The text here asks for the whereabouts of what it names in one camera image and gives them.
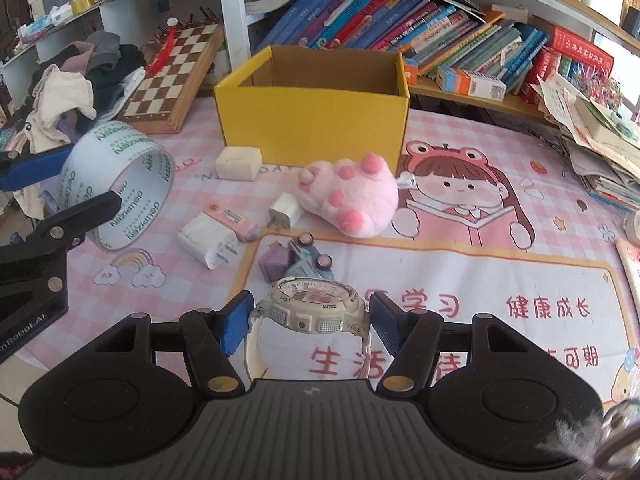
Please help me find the stack of papers and booklets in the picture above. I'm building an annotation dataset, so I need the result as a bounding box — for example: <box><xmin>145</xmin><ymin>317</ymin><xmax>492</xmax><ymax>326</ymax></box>
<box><xmin>532</xmin><ymin>72</ymin><xmax>640</xmax><ymax>213</ymax></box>

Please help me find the red thick dictionary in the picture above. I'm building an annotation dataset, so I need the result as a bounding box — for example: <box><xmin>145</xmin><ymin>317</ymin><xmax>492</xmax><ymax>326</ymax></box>
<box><xmin>520</xmin><ymin>25</ymin><xmax>615</xmax><ymax>106</ymax></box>

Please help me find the pink eraser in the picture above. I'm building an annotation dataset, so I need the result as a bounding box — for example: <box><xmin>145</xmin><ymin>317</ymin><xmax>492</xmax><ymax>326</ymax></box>
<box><xmin>207</xmin><ymin>202</ymin><xmax>262</xmax><ymax>242</ymax></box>

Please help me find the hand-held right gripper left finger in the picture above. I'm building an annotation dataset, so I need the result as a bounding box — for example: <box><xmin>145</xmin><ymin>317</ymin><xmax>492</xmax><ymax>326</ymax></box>
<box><xmin>92</xmin><ymin>290</ymin><xmax>255</xmax><ymax>394</ymax></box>

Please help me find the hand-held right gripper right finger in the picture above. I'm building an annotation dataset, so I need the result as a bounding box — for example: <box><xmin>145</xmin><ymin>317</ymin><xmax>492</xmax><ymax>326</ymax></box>
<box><xmin>369</xmin><ymin>292</ymin><xmax>534</xmax><ymax>395</ymax></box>

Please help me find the white rectangular block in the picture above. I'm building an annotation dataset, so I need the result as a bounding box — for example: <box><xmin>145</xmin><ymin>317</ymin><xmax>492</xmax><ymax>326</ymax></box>
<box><xmin>216</xmin><ymin>146</ymin><xmax>263</xmax><ymax>182</ymax></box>

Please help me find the yellow cardboard box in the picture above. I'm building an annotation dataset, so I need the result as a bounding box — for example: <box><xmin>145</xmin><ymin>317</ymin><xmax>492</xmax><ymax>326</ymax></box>
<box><xmin>214</xmin><ymin>45</ymin><xmax>411</xmax><ymax>174</ymax></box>

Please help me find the wooden chessboard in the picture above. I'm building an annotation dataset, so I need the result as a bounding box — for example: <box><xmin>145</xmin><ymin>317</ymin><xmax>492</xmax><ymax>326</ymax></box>
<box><xmin>117</xmin><ymin>22</ymin><xmax>226</xmax><ymax>135</ymax></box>

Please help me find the pile of clothes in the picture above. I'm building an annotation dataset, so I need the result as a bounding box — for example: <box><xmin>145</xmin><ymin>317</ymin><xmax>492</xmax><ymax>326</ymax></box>
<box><xmin>0</xmin><ymin>30</ymin><xmax>148</xmax><ymax>221</ymax></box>

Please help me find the white digital wrist watch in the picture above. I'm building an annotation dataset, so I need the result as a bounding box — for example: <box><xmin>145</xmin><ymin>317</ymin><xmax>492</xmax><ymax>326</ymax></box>
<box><xmin>243</xmin><ymin>276</ymin><xmax>372</xmax><ymax>382</ymax></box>

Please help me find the row of books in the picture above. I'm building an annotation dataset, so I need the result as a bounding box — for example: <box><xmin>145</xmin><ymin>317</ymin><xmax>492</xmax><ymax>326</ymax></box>
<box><xmin>257</xmin><ymin>0</ymin><xmax>551</xmax><ymax>92</ymax></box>

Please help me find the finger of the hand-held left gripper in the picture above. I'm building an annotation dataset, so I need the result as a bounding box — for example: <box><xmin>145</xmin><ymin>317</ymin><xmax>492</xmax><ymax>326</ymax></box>
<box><xmin>0</xmin><ymin>144</ymin><xmax>76</xmax><ymax>192</ymax></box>
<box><xmin>27</xmin><ymin>191</ymin><xmax>123</xmax><ymax>255</ymax></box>

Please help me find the small white charger plug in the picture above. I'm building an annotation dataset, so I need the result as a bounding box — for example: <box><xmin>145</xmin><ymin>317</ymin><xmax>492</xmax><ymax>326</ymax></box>
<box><xmin>268</xmin><ymin>192</ymin><xmax>303</xmax><ymax>231</ymax></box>

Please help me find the grey fluffy keychain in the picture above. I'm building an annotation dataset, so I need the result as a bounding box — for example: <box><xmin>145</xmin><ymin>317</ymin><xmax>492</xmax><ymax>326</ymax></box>
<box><xmin>537</xmin><ymin>400</ymin><xmax>640</xmax><ymax>480</ymax></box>

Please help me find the pink cartoon desk mat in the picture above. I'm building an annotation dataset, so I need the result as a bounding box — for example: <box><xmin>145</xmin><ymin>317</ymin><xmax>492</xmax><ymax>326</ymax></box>
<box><xmin>15</xmin><ymin>95</ymin><xmax>640</xmax><ymax>411</ymax></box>

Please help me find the red tassel ornament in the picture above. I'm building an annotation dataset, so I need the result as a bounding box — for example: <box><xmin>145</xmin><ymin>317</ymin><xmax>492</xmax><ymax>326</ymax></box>
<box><xmin>147</xmin><ymin>17</ymin><xmax>181</xmax><ymax>76</ymax></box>

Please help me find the purple toy car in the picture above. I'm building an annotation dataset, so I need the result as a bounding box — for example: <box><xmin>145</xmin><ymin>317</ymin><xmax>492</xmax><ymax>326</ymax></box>
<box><xmin>257</xmin><ymin>232</ymin><xmax>335</xmax><ymax>283</ymax></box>

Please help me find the pink plush paw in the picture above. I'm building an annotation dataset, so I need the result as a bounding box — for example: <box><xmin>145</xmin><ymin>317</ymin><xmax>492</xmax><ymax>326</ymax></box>
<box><xmin>297</xmin><ymin>152</ymin><xmax>418</xmax><ymax>239</ymax></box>

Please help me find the large white charger plug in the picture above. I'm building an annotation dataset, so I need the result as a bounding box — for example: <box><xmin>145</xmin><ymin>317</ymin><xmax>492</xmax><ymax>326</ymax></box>
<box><xmin>177</xmin><ymin>211</ymin><xmax>240</xmax><ymax>271</ymax></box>

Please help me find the clear printed tape roll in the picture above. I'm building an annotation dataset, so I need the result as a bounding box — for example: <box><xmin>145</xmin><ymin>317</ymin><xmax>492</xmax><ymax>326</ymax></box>
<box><xmin>59</xmin><ymin>121</ymin><xmax>177</xmax><ymax>252</ymax></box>

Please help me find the orange and white carton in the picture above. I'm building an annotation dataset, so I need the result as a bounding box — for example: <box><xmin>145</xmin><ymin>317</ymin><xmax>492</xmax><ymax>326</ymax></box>
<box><xmin>435</xmin><ymin>65</ymin><xmax>507</xmax><ymax>101</ymax></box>

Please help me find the white bookshelf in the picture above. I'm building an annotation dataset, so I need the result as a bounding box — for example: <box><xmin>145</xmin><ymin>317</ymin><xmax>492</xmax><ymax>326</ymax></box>
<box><xmin>0</xmin><ymin>0</ymin><xmax>640</xmax><ymax>126</ymax></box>

